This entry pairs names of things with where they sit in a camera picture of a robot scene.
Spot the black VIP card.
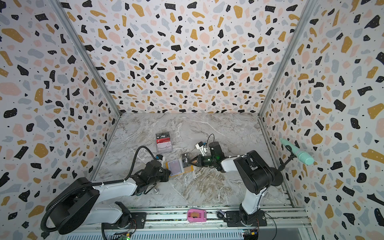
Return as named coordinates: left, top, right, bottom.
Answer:
left=182, top=153, right=191, bottom=168

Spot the yellow leather card holder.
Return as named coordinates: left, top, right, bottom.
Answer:
left=166, top=153, right=194, bottom=178

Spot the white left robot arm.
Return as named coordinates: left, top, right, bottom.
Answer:
left=41, top=160, right=171, bottom=235

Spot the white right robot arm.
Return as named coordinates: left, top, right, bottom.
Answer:
left=184, top=142, right=283, bottom=223

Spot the clear acrylic card stand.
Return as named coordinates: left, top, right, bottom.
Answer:
left=156, top=132, right=173, bottom=154

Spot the red card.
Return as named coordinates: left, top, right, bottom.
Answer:
left=157, top=138, right=172, bottom=150

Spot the pink tape measure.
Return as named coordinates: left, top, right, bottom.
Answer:
left=187, top=209, right=207, bottom=223

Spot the mint green microphone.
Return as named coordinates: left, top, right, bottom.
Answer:
left=280, top=138, right=315, bottom=166

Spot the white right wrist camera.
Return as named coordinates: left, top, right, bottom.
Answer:
left=195, top=142, right=208, bottom=157

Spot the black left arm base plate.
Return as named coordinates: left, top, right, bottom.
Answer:
left=102, top=213, right=147, bottom=232

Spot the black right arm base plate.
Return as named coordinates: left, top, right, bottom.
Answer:
left=216, top=210, right=267, bottom=228

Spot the black corrugated cable conduit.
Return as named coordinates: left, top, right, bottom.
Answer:
left=40, top=145, right=157, bottom=233

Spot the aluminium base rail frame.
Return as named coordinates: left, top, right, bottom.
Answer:
left=55, top=204, right=314, bottom=240

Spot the aluminium corner post right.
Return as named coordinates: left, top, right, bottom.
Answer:
left=258, top=0, right=319, bottom=118

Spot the aluminium corner post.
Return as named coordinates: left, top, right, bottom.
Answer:
left=258, top=0, right=319, bottom=118
left=48, top=1, right=122, bottom=118

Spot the aluminium corner post left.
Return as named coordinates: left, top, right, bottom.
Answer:
left=48, top=1, right=122, bottom=118

